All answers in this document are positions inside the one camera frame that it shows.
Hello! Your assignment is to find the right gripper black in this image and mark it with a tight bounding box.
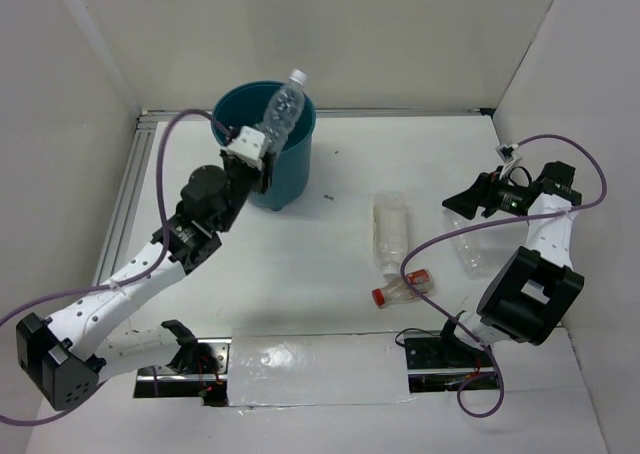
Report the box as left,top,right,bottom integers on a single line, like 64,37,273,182
443,166,530,220

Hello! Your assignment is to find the clear bottle front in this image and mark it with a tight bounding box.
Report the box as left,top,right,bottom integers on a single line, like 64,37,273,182
254,69,307,156

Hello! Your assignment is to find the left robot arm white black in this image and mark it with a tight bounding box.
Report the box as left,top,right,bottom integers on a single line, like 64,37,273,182
16,138,278,412

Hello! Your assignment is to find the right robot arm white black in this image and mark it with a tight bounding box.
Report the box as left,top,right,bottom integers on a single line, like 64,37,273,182
436,161,584,366

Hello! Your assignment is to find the teal plastic bin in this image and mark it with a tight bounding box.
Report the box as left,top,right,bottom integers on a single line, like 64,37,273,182
212,80,316,211

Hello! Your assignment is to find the clear bottle white cap right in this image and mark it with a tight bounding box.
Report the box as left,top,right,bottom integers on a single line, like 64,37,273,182
443,209,485,279

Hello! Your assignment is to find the large clear square bottle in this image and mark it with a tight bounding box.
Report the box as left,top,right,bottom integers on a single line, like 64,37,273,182
373,191,409,280

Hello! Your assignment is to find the red cap red label bottle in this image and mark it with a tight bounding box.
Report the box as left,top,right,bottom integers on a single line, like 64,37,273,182
372,269,435,308

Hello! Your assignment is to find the silver tape sheet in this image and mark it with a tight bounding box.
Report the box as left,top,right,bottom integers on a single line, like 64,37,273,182
227,333,411,408

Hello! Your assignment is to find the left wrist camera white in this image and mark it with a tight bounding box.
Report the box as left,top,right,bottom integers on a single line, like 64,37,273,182
232,126,269,170

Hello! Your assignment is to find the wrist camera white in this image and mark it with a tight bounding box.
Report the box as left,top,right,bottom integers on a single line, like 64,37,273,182
232,126,269,170
495,143,522,179

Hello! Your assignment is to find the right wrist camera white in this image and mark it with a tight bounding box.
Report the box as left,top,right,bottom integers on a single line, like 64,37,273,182
495,143,522,179

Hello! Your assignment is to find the aluminium frame rail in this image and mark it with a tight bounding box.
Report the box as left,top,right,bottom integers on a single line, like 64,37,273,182
76,107,493,337

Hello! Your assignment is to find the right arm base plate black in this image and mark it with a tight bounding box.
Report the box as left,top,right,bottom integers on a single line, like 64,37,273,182
394,328,498,393

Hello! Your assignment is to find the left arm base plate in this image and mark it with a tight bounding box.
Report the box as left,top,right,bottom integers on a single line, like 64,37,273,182
133,338,232,407

